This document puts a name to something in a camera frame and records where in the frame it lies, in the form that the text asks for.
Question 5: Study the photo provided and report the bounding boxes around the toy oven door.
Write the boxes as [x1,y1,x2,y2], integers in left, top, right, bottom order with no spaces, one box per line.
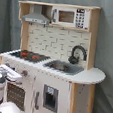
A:
[6,82,25,111]

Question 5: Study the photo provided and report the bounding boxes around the toy microwave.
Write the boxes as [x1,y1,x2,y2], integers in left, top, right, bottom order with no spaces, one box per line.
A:
[52,6,91,30]

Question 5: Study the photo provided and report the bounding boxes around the grey toy sink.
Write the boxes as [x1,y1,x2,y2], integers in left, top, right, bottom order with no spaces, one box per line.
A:
[43,60,83,75]

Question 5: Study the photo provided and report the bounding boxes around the black stovetop red burners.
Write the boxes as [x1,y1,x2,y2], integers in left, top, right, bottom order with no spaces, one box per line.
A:
[12,50,48,62]

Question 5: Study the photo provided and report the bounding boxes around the black toy faucet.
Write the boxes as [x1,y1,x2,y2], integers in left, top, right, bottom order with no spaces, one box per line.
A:
[68,45,87,65]

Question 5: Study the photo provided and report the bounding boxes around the grey range hood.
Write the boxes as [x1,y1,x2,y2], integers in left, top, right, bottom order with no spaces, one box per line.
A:
[22,5,50,25]

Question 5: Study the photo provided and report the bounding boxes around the small metal pot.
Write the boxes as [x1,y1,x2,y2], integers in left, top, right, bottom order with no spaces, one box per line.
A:
[51,62,67,70]

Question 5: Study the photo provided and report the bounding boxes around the wooden toy kitchen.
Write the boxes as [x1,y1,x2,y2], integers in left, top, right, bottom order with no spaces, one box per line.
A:
[0,1,106,113]

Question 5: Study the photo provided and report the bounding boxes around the grey ice dispenser panel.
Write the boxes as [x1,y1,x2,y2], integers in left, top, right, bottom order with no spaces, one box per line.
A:
[43,85,59,113]

